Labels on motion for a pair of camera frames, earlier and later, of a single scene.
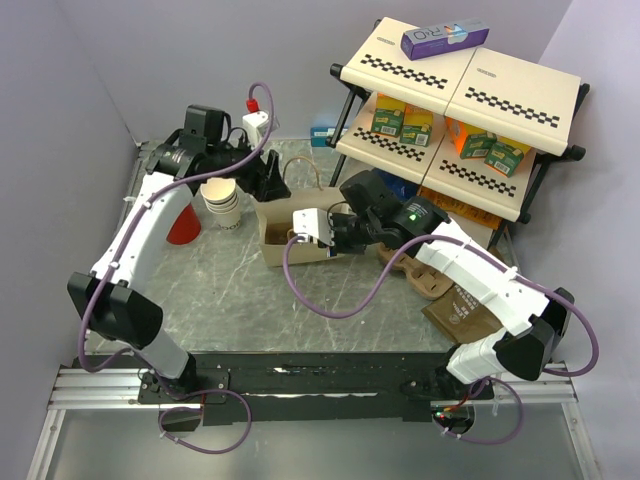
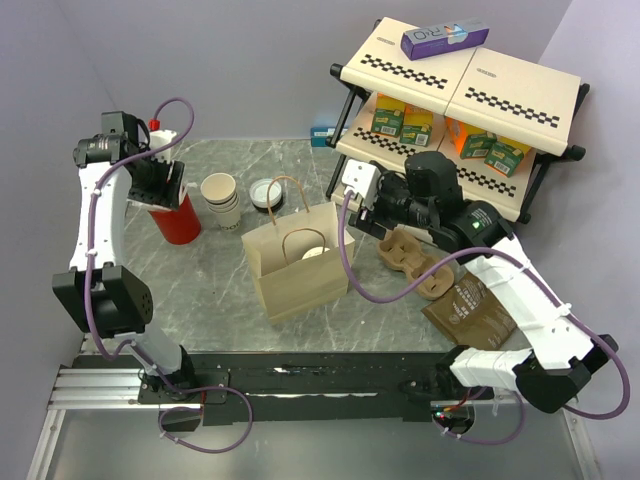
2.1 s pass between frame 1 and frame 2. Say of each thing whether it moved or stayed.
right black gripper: moved
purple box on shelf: stayed
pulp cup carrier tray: stayed
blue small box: stayed
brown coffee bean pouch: stayed
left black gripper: moved
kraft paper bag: moved
